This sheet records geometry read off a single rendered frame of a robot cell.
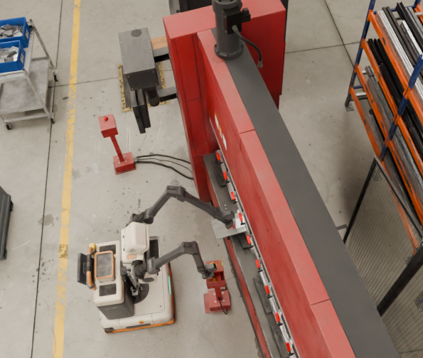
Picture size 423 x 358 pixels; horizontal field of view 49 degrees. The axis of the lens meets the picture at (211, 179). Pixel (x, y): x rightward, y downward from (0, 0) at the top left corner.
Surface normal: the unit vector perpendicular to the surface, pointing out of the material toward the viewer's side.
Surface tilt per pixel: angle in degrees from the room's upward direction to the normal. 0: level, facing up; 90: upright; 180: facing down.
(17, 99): 1
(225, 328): 0
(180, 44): 90
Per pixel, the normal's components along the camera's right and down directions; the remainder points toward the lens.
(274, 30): 0.27, 0.79
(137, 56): -0.08, -0.54
